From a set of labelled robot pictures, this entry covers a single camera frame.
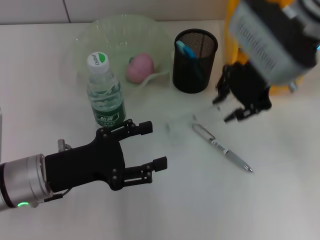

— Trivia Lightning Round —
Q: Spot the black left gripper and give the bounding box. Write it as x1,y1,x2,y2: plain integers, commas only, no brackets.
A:
44,119,168,193

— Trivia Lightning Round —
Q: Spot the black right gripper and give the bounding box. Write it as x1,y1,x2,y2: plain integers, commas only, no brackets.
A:
212,62,273,123

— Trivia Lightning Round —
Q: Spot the water bottle green label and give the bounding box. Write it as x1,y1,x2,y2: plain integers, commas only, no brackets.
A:
86,51,127,128

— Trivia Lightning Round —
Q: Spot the pink peach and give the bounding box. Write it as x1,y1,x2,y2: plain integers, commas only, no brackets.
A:
124,52,155,84

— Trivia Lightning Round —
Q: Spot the black mesh pen holder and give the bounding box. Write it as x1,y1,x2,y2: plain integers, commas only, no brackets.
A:
172,28,219,94

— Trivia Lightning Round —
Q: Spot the silver retractable pen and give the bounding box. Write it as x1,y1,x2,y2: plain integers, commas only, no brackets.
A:
191,123,254,173

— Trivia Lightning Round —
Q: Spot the green translucent fruit plate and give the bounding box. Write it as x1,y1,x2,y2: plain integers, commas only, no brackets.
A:
72,14,175,91

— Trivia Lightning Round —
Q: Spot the yellow plastic storage bin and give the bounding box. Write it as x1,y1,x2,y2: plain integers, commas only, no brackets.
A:
224,0,306,97

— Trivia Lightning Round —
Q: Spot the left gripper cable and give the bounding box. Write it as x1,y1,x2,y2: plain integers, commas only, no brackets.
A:
29,138,73,208

